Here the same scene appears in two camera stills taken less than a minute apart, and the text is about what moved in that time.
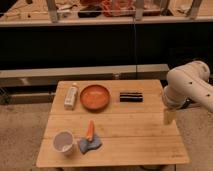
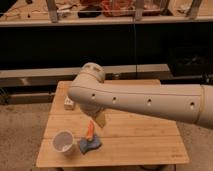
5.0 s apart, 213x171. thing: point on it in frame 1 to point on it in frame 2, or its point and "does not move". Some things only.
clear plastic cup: x=63 y=142 does not move
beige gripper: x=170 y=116 to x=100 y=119
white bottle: x=69 y=102 does not move
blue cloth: x=86 y=144 does not move
